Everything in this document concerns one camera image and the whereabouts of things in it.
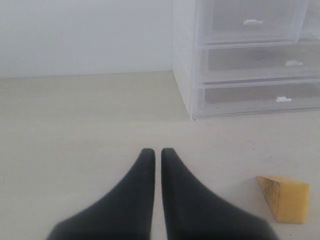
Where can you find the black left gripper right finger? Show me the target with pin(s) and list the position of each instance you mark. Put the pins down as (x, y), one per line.
(193, 212)

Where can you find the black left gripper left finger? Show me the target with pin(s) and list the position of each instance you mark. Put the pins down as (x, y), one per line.
(125, 213)

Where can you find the clear drawer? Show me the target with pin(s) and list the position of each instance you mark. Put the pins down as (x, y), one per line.
(259, 62)
(239, 21)
(229, 100)

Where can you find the clear bottom drawer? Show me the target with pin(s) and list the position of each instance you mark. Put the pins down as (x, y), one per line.
(229, 100)

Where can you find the white plastic drawer cabinet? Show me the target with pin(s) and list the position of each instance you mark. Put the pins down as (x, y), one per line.
(186, 49)

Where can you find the yellow cheese wedge block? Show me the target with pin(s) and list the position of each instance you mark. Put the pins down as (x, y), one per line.
(287, 198)

